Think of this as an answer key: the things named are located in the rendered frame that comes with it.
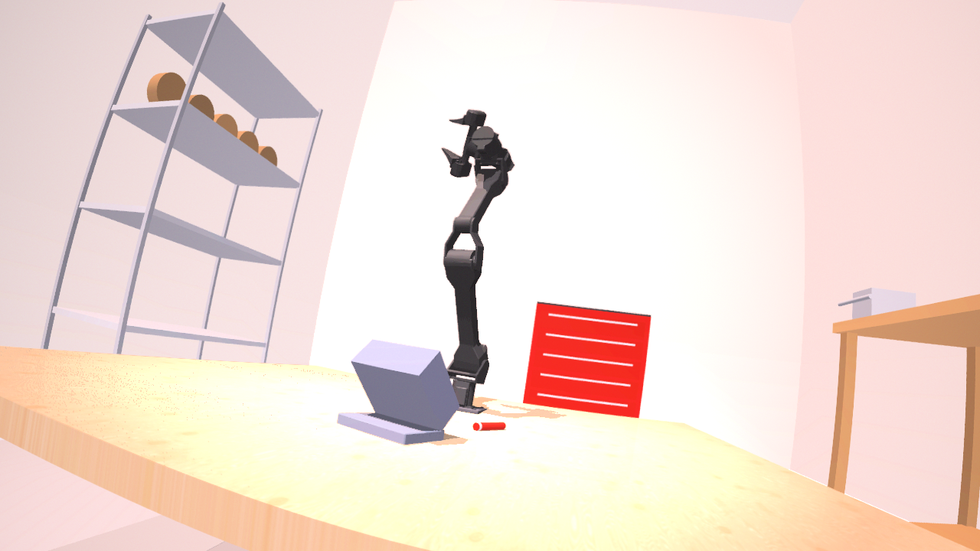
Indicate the grey sloped panel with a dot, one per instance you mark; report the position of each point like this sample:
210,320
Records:
409,389

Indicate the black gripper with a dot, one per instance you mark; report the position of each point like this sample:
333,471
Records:
460,166

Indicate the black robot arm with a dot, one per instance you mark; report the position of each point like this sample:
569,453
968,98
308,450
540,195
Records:
463,267

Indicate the red peg with white band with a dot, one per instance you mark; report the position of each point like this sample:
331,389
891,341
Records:
488,425

